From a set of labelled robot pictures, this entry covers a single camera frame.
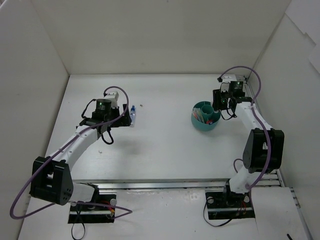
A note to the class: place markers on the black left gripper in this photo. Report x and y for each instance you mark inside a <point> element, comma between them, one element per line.
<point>126,120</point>

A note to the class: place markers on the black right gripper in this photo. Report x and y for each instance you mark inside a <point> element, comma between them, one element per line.
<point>216,100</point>

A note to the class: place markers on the small clear blue bottle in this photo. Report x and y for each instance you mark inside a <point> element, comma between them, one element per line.
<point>132,114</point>

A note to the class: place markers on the teal round desk organizer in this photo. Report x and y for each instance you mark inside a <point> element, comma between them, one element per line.
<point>203,116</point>

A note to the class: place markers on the orange yellow highlighter pack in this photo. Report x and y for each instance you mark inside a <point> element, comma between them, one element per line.
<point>198,114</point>

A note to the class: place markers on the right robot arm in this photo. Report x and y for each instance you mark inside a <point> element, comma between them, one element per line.
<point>263,150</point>

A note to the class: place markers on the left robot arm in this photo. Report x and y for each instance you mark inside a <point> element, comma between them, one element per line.
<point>53,181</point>

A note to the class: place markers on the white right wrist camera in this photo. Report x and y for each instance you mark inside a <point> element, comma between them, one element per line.
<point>228,78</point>

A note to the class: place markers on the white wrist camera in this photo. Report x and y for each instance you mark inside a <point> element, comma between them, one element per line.
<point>228,78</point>
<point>112,96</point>

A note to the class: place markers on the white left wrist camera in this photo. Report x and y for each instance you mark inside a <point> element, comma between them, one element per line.
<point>112,96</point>

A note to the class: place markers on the aluminium frame rail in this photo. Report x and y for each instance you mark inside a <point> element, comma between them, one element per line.
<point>263,150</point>

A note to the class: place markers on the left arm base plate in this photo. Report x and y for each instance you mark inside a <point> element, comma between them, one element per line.
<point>89,214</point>

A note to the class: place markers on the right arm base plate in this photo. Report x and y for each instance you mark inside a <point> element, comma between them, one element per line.
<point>224,206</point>

